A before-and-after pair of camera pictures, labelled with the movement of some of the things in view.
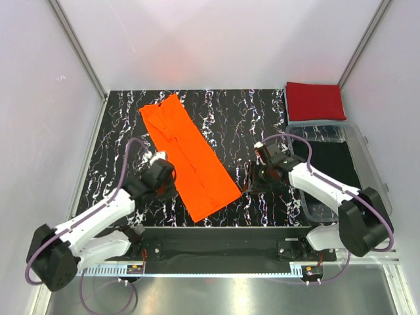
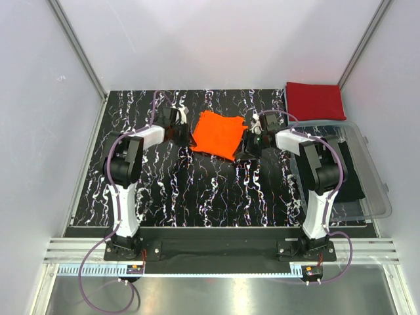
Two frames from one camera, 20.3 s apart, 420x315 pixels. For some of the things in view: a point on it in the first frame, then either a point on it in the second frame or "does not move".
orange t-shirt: x=201 y=179 → x=218 y=134
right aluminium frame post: x=375 y=20 does not move
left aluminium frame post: x=101 y=92 does not move
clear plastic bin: x=340 y=150 does not move
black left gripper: x=172 y=191 → x=188 y=140
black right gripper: x=252 y=167 → x=251 y=153
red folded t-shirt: x=315 y=102 does not move
